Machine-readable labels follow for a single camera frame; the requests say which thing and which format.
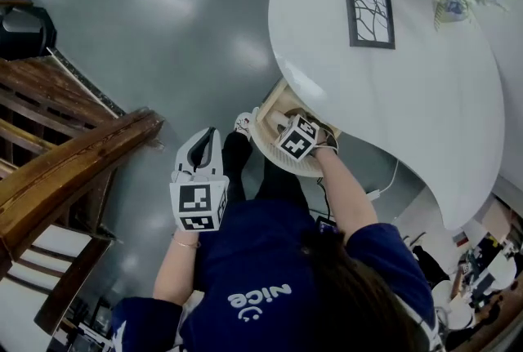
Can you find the white cable under desk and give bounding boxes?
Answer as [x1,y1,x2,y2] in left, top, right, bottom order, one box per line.
[365,157,400,201]

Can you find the person's right forearm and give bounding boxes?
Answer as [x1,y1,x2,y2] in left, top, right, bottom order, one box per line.
[315,128,379,246]

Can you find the black picture frame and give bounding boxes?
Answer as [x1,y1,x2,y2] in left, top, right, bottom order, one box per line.
[343,0,396,51]

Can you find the black cable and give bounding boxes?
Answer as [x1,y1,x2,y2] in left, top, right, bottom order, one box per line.
[315,176,333,221]

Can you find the person's dark blue shirt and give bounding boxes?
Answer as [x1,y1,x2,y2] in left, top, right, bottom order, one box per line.
[109,198,445,352]

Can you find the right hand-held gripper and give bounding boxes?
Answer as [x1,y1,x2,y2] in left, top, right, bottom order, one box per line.
[267,109,321,163]

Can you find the person's left forearm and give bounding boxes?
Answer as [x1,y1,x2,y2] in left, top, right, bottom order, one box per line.
[152,229,202,307]

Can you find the brown wooden chair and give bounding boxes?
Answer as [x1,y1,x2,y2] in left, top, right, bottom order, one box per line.
[0,55,165,336]

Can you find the small black device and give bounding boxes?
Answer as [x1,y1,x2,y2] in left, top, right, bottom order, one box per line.
[315,215,338,234]

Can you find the thin gold bracelet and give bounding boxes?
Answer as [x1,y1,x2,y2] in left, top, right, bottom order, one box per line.
[171,233,202,250]

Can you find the white curved desk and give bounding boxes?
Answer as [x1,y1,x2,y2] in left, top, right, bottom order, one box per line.
[267,0,507,232]

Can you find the person's black trousers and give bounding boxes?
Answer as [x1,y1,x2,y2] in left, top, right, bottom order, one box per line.
[221,131,311,213]

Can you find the person's white shoe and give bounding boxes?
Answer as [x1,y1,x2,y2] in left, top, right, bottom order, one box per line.
[234,111,253,141]

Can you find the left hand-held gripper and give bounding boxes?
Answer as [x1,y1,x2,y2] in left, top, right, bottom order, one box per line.
[168,126,230,235]

